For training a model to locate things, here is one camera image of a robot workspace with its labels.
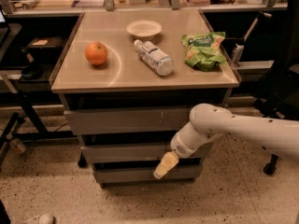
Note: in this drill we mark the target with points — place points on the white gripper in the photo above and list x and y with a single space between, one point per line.
180 146

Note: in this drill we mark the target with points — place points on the grey drawer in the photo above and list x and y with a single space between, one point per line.
124 152
127 120
146 175

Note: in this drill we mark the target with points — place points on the orange apple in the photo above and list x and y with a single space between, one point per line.
96 53

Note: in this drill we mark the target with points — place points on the black desk frame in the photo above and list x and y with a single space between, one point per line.
15 121

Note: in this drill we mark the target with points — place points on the dark round object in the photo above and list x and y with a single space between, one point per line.
32 71

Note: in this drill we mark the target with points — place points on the black box with label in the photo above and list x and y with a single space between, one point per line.
45 45

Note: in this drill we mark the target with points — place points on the grey top drawer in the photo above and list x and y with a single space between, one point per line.
127 120

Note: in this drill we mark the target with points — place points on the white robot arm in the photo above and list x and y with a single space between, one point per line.
208 122

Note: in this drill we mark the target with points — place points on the green snack bag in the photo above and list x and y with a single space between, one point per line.
202 51

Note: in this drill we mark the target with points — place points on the white spray bottle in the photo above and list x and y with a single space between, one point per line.
237 51

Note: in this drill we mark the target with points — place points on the grey bottom drawer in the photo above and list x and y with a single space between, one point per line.
146 175

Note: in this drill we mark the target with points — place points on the grey drawer cabinet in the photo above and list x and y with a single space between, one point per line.
124 81

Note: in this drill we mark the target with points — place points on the clear plastic water bottle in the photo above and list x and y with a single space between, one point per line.
154 58

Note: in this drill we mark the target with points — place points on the plastic bottle on floor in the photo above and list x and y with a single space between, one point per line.
16 144

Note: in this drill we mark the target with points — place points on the black office chair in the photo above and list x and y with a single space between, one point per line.
277 94

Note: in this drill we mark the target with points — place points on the white bowl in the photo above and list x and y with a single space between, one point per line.
144 29

